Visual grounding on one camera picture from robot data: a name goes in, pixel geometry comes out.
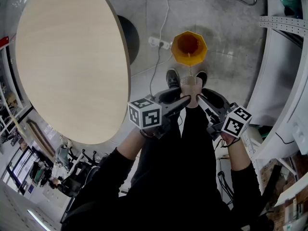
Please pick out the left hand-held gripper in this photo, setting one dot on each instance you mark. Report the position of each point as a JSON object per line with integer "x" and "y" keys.
{"x": 144, "y": 114}

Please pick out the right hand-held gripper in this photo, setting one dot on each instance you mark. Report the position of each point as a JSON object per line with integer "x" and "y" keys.
{"x": 237, "y": 123}

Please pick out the translucent plastic cup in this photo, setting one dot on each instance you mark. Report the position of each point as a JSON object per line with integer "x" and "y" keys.
{"x": 191, "y": 90}

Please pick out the stream of poured liquid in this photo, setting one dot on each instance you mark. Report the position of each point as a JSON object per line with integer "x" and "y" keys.
{"x": 190, "y": 68}

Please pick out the person's right forearm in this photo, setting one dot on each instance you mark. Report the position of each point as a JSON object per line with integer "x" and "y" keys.
{"x": 237, "y": 155}

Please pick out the person's left forearm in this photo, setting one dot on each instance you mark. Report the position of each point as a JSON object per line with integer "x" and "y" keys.
{"x": 131, "y": 145}

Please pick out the person's left black shoe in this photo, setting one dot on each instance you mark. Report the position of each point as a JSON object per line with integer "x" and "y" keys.
{"x": 172, "y": 78}

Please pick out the person's black shoe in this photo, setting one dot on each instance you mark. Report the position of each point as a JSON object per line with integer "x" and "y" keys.
{"x": 172, "y": 78}
{"x": 202, "y": 77}

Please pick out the person's right black shoe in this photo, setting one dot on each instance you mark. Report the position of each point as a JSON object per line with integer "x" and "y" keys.
{"x": 202, "y": 77}

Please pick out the person's black trousers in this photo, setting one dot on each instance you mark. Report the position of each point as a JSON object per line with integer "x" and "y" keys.
{"x": 192, "y": 141}

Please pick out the yellow plastic bin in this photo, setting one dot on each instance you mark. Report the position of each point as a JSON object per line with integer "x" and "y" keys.
{"x": 176, "y": 55}

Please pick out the white power strip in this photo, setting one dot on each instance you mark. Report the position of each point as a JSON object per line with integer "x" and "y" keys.
{"x": 160, "y": 43}

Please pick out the white metal rack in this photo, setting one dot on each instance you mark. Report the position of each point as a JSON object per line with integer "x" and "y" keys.
{"x": 276, "y": 80}

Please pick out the brick patterned panel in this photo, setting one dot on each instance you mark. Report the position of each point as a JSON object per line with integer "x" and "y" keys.
{"x": 276, "y": 177}

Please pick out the person's black top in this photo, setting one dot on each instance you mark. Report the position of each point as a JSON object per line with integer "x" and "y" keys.
{"x": 168, "y": 213}

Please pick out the teal translucent container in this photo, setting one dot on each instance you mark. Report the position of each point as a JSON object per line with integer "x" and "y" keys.
{"x": 291, "y": 3}

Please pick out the black office chair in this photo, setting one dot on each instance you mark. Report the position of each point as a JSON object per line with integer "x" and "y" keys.
{"x": 72, "y": 182}

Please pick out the low wooden platform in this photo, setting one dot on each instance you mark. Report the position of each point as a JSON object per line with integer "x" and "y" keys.
{"x": 39, "y": 138}

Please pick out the white shelving unit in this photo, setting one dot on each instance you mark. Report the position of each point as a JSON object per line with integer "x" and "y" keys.
{"x": 9, "y": 93}

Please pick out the red box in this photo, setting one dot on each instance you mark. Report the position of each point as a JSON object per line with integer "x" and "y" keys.
{"x": 4, "y": 42}

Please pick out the dark round table pedestal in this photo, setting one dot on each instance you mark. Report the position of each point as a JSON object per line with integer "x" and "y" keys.
{"x": 131, "y": 40}

